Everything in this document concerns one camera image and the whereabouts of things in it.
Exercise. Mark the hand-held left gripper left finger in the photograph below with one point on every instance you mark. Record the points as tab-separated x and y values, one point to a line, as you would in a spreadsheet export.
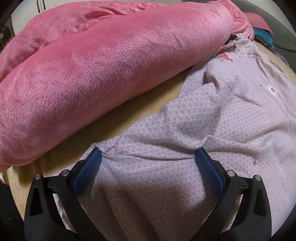
87	171

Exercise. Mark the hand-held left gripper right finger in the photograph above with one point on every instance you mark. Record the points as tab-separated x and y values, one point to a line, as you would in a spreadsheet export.
209	171

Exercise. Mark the striped colourful clothes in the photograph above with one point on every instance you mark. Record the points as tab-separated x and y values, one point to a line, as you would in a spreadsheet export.
263	37

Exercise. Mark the beige bed sheet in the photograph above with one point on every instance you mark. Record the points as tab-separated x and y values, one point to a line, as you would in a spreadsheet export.
104	125

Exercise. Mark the lilac printed blanket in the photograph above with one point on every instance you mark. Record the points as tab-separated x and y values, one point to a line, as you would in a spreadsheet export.
185	115

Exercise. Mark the pink fleece blanket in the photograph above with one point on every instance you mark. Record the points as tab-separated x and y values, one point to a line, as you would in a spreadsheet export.
92	69

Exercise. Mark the dark pink cloth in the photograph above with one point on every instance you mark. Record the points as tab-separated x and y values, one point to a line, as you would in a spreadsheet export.
256	20

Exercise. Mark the grey pillow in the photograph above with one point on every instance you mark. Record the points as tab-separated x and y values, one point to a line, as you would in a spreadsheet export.
282	30

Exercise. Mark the white wardrobe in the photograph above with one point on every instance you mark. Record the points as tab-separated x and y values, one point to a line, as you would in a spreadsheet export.
27	11

